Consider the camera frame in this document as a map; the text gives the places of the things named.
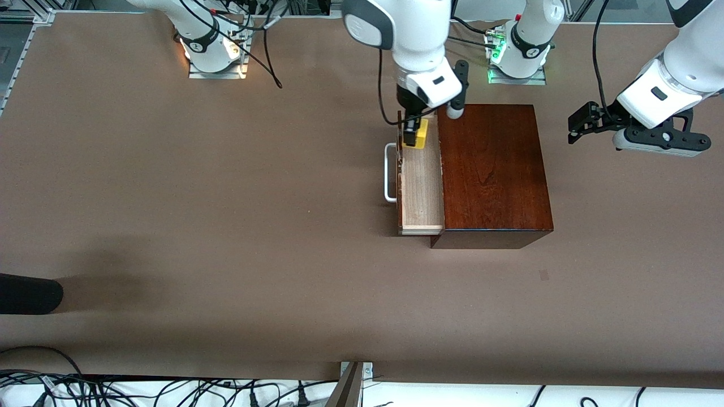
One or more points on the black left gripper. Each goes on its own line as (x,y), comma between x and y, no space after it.
(606,120)

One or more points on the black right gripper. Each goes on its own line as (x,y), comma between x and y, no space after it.
(408,104)

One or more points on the yellow block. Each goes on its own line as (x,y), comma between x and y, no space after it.
(422,135)

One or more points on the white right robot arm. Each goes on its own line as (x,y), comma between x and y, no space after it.
(418,39)

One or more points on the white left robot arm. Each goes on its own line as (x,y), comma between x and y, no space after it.
(673,90)

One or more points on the dark red-brown wooden cabinet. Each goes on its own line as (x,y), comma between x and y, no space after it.
(492,169)

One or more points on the brown table cover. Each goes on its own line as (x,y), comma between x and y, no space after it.
(226,254)

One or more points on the black foam cylinder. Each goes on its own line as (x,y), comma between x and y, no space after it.
(28,294)

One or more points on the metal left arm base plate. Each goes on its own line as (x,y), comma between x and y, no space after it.
(517,80)

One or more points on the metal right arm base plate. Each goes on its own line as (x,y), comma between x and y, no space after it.
(218,74)

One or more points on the metal bracket with brown wedge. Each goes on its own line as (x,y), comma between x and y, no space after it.
(350,387)

